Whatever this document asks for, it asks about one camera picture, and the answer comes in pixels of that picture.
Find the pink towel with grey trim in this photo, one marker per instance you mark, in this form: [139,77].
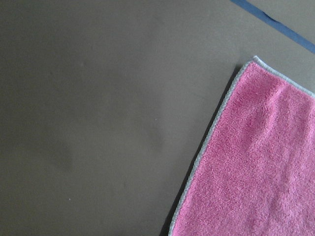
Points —
[255,172]

